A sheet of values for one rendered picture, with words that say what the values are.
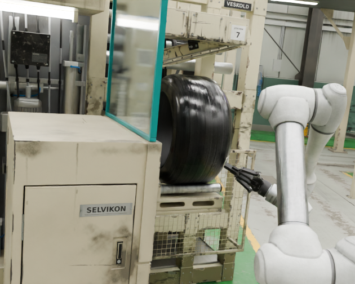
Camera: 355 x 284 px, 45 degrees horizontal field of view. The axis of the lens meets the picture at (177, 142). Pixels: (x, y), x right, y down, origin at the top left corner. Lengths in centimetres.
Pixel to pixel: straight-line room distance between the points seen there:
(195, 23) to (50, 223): 150
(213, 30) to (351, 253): 146
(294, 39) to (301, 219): 1063
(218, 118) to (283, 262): 85
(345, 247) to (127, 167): 70
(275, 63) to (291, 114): 1015
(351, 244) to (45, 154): 93
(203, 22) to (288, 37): 954
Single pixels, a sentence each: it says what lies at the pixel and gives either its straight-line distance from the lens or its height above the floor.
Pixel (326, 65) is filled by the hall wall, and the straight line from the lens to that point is 1225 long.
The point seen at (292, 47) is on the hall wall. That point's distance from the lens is 1194.
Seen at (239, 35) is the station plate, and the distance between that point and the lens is 253.
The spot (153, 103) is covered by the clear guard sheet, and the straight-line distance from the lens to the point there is 122.
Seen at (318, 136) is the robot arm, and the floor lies 127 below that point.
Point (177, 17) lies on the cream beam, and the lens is 236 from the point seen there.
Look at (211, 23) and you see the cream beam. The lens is 245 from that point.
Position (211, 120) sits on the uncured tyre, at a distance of 198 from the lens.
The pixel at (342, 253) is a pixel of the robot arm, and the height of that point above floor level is 98.
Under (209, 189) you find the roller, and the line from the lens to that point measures 218.
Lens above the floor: 149
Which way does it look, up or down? 10 degrees down
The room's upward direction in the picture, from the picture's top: 5 degrees clockwise
